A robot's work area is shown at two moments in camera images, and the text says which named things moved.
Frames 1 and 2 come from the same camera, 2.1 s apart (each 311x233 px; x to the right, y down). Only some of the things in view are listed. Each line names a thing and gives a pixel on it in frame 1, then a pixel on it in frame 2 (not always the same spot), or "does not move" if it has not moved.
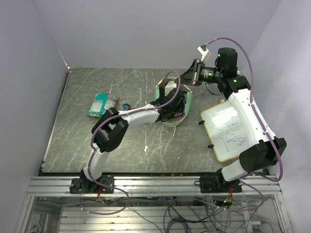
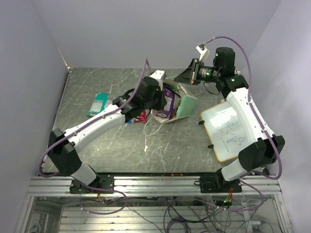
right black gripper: [192, 75] does not move
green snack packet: [102, 102] does not move
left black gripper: [178, 108] to [163, 101]
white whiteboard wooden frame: [225, 132] does not move
